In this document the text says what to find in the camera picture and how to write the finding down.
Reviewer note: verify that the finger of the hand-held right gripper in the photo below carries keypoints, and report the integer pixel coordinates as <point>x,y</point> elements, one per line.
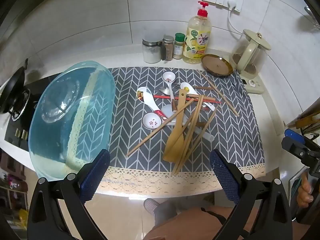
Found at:
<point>292,134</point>

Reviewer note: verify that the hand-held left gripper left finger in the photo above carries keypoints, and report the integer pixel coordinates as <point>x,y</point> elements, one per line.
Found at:
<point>95,172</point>

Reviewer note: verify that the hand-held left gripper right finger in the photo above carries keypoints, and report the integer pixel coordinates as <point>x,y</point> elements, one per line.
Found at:
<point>225,177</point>

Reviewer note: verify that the wooden spatula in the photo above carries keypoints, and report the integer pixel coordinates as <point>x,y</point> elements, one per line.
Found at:
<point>173,145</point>

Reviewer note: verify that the pile of wooden chopsticks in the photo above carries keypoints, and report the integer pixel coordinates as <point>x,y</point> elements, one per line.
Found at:
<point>194,118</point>

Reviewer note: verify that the white flower print ceramic spoon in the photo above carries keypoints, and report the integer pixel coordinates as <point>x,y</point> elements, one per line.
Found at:
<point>151,121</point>

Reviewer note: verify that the white duck print ceramic spoon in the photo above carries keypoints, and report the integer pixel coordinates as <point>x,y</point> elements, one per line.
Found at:
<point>186,88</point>

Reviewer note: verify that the person's right hand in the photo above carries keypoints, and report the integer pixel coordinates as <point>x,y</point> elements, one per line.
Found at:
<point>304,192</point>

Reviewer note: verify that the wooden utensil rack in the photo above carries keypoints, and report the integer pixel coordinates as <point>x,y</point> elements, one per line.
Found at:
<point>306,120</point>

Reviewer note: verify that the grey chevron placemat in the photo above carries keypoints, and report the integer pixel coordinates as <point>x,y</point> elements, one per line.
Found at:
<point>232,140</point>

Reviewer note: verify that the cream kettle base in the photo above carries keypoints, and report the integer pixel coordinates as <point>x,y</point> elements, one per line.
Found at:
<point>252,83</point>

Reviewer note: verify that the striped grey slipper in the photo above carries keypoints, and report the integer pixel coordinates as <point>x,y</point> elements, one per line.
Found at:
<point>150,206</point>

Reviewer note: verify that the stove knob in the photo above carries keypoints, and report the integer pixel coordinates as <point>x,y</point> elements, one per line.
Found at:
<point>18,132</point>
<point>25,135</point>

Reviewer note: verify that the cluttered shelf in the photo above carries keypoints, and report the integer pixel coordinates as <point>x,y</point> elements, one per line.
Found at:
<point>12,187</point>

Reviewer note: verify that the dark brown chopstick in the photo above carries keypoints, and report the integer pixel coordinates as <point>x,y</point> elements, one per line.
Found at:
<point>203,88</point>

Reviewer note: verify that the black gas stove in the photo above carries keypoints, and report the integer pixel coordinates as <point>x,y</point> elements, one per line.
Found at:
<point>30,100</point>

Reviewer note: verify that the red chopstick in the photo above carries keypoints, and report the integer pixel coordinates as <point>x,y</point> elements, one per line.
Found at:
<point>162,96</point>

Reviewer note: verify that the white round ceramic spoon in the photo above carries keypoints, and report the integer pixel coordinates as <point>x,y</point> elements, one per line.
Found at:
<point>168,77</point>

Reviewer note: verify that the black wok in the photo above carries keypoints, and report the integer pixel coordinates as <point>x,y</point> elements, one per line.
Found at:
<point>13,87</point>

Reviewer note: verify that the glass jar with white contents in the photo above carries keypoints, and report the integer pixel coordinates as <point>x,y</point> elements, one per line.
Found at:
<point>151,52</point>

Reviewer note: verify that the yellow dish soap bottle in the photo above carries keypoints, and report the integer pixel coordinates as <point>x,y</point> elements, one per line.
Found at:
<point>196,42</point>

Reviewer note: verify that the green lid spice jar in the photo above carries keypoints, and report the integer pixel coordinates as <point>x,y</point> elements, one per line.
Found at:
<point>179,46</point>

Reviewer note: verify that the metal lid spice jar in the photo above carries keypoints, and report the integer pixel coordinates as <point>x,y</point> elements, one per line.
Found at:
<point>168,47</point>

